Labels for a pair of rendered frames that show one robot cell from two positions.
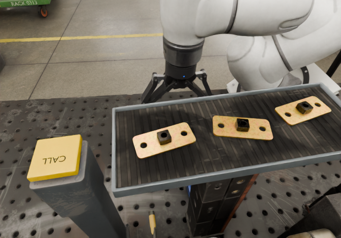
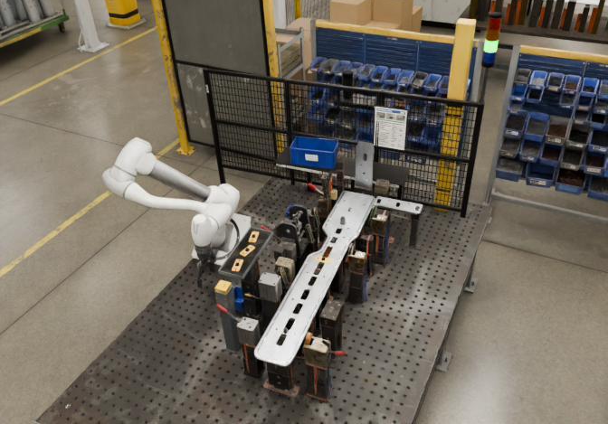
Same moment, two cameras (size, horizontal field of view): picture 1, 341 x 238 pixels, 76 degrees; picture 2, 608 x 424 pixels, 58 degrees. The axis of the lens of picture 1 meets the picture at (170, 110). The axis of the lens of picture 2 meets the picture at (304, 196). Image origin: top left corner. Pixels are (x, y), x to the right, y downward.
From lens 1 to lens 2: 2.53 m
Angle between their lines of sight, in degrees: 43
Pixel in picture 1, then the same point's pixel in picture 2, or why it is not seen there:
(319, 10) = (222, 197)
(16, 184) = (162, 385)
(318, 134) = (261, 239)
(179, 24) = (207, 239)
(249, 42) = not seen: hidden behind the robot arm
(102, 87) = (19, 380)
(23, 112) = (96, 376)
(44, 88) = not seen: outside the picture
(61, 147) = (222, 284)
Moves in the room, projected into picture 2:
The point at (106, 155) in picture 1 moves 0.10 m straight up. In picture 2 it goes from (183, 337) to (179, 325)
